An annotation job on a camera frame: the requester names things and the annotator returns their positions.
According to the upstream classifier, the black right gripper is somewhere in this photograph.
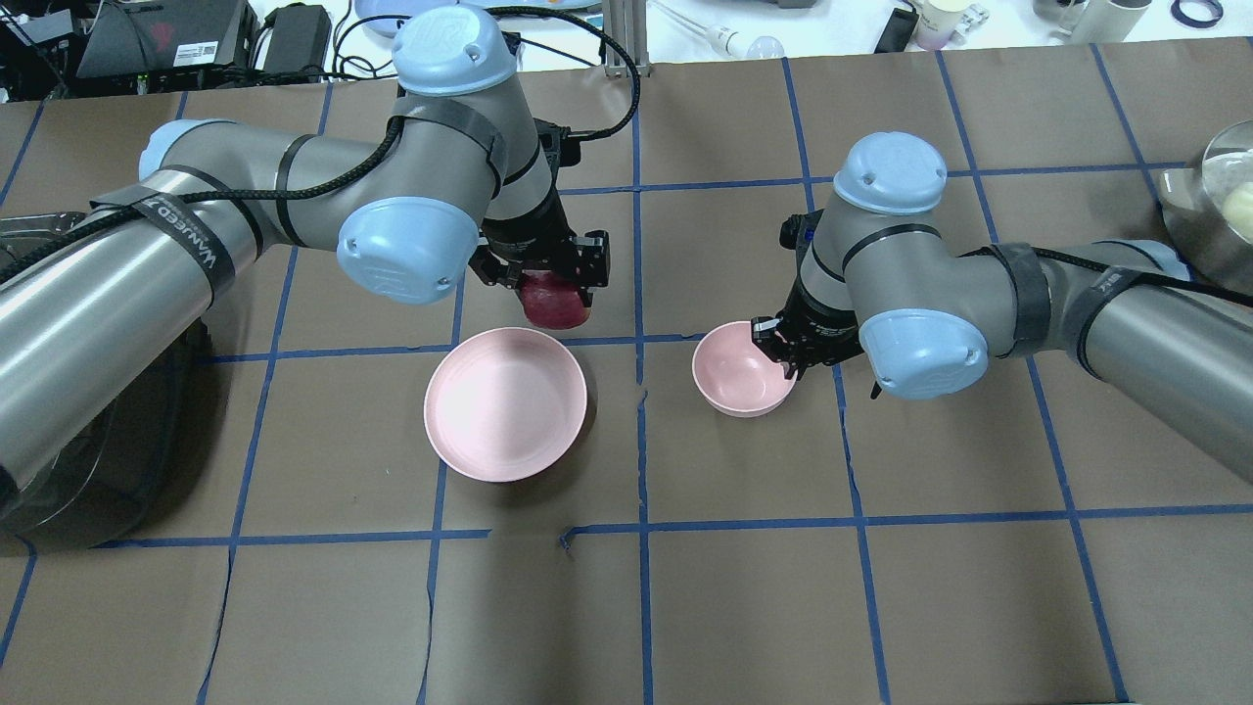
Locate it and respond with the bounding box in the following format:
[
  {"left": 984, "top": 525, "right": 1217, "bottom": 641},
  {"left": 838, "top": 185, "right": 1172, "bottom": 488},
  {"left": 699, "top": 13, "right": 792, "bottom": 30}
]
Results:
[{"left": 749, "top": 212, "right": 863, "bottom": 381}]

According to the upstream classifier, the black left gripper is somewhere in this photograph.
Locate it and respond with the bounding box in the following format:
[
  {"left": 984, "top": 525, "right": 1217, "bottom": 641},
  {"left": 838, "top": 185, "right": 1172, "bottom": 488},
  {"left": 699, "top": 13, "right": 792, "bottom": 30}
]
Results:
[{"left": 469, "top": 192, "right": 611, "bottom": 291}]

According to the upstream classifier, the small pink bowl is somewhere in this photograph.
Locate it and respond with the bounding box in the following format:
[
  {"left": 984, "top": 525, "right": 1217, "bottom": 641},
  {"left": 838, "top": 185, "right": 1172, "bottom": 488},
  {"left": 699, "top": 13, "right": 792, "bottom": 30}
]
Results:
[{"left": 692, "top": 321, "right": 796, "bottom": 418}]

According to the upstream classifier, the red apple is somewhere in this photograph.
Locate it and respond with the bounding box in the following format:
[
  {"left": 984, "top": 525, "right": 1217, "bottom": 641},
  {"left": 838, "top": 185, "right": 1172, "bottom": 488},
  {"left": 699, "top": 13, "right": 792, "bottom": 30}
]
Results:
[{"left": 517, "top": 269, "right": 591, "bottom": 331}]

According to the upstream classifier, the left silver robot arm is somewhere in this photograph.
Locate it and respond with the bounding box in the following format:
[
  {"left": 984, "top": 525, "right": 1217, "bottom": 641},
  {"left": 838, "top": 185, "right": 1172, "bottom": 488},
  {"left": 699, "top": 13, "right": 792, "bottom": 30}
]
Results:
[{"left": 1, "top": 4, "right": 613, "bottom": 503}]

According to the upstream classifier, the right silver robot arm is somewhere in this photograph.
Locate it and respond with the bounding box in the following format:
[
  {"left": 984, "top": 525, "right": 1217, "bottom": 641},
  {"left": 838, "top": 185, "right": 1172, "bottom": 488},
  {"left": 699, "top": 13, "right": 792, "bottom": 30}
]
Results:
[{"left": 751, "top": 131, "right": 1252, "bottom": 480}]

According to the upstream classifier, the pink plate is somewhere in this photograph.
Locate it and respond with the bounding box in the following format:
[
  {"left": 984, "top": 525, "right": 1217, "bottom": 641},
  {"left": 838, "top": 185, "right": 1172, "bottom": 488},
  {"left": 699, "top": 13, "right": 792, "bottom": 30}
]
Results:
[{"left": 422, "top": 327, "right": 589, "bottom": 485}]

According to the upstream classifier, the steel bowl with yellow items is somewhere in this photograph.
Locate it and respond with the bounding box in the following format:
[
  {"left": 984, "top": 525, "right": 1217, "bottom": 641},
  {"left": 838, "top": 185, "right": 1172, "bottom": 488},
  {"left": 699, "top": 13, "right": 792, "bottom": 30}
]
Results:
[{"left": 1157, "top": 120, "right": 1252, "bottom": 296}]

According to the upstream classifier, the black power adapter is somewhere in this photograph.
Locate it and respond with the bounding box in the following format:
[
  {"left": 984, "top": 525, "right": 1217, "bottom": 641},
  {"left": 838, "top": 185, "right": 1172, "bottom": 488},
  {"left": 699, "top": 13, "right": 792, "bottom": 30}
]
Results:
[{"left": 258, "top": 3, "right": 331, "bottom": 84}]

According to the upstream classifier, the black computer box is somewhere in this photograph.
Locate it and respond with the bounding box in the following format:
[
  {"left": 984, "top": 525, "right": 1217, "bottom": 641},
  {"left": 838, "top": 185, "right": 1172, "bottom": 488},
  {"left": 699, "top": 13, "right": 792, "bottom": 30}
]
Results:
[{"left": 75, "top": 1, "right": 258, "bottom": 80}]

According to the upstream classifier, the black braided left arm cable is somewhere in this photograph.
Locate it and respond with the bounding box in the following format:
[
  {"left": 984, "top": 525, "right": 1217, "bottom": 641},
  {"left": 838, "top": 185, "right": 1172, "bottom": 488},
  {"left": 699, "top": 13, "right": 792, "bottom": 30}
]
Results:
[{"left": 0, "top": 5, "right": 642, "bottom": 286}]

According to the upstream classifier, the aluminium frame post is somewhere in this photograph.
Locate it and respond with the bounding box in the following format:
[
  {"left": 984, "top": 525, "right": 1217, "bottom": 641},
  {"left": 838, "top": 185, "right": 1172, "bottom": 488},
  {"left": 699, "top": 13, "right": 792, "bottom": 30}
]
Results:
[{"left": 600, "top": 0, "right": 652, "bottom": 76}]

